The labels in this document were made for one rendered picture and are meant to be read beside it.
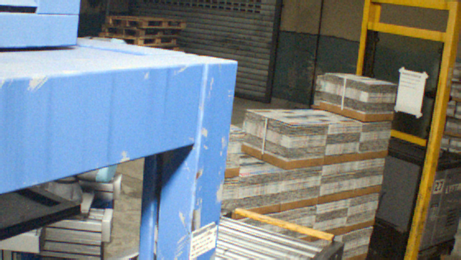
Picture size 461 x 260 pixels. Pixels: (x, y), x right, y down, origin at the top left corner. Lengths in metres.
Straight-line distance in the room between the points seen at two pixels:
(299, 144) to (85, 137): 2.51
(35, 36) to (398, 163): 3.54
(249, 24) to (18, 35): 9.77
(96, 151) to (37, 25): 0.21
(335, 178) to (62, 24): 2.70
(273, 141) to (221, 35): 7.75
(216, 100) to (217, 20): 10.02
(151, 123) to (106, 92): 0.08
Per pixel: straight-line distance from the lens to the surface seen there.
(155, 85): 0.61
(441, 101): 3.67
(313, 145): 3.08
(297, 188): 3.09
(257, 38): 10.30
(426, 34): 3.76
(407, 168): 4.02
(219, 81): 0.71
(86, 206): 2.25
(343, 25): 9.73
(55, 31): 0.73
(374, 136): 3.46
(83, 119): 0.53
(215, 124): 0.72
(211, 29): 10.78
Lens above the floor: 1.62
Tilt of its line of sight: 12 degrees down
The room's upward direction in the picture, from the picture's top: 6 degrees clockwise
